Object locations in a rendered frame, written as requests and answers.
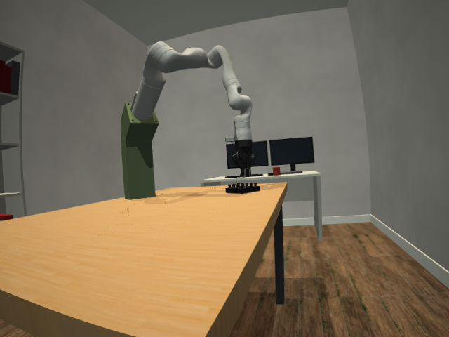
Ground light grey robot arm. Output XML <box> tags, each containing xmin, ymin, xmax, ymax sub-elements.
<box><xmin>130</xmin><ymin>41</ymin><xmax>253</xmax><ymax>142</ymax></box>

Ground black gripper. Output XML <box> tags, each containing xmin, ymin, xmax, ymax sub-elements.
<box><xmin>232</xmin><ymin>140</ymin><xmax>257</xmax><ymax>178</ymax></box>

